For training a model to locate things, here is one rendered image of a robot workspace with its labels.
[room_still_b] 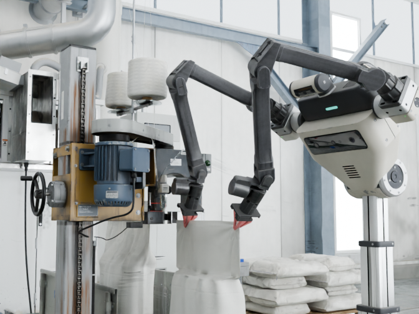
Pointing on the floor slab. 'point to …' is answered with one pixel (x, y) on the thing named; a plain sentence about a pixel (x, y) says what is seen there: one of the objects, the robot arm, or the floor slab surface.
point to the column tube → (62, 261)
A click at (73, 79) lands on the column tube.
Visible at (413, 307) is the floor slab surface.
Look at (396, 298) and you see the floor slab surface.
